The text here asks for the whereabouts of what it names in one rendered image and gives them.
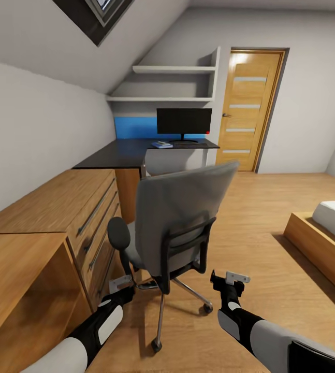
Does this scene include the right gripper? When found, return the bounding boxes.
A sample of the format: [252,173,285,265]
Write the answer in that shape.
[210,270,245,297]

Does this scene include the swivel chair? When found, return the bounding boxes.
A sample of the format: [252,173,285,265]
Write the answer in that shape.
[107,160,240,353]

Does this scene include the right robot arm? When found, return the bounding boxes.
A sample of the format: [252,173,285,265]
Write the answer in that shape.
[210,270,335,373]

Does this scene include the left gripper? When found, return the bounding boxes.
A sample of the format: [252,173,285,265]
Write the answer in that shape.
[101,286,135,307]

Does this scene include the monitor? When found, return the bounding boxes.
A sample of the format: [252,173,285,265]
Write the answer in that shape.
[157,108,212,142]

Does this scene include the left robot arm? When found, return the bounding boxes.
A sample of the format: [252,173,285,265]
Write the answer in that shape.
[20,275,135,373]

